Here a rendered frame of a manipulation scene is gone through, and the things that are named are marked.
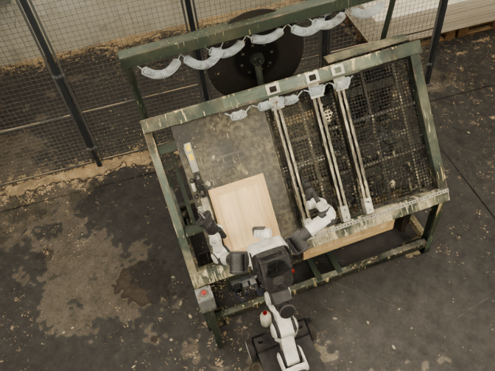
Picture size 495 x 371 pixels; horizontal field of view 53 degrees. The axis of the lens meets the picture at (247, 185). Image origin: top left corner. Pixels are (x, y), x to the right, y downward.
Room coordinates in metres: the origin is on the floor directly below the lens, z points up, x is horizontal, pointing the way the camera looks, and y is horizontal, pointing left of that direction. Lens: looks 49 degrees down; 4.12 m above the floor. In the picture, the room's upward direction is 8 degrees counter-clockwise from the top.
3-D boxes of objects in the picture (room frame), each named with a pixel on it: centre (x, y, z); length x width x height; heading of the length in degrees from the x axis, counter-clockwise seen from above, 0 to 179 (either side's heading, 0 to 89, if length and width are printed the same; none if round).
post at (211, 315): (1.80, 0.42, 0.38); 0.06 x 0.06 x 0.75; 13
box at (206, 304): (1.80, 0.42, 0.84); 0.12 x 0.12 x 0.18; 13
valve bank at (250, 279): (1.97, 0.01, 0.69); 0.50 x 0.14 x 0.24; 103
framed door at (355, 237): (2.49, -0.85, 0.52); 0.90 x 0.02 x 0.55; 103
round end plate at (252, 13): (3.25, -0.21, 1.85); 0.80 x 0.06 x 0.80; 103
